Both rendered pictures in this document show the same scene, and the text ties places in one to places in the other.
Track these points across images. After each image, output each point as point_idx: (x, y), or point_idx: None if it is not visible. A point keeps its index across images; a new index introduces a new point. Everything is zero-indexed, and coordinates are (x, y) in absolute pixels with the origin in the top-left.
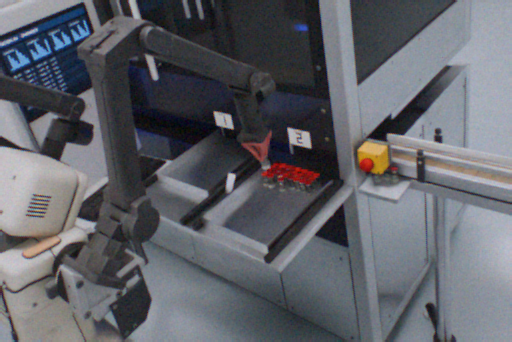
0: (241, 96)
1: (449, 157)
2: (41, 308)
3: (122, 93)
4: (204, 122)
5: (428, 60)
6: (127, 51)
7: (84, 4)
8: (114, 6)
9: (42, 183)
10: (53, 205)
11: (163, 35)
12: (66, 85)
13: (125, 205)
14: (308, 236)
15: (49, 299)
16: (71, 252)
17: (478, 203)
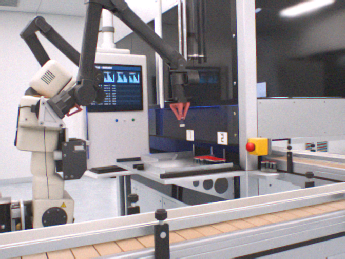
0: (174, 73)
1: (314, 161)
2: (28, 124)
3: (95, 20)
4: (186, 148)
5: (334, 123)
6: (101, 0)
7: (141, 67)
8: (157, 71)
9: (54, 67)
10: (54, 81)
11: (122, 0)
12: (116, 102)
13: (79, 79)
14: (195, 177)
15: (33, 122)
16: None
17: (320, 185)
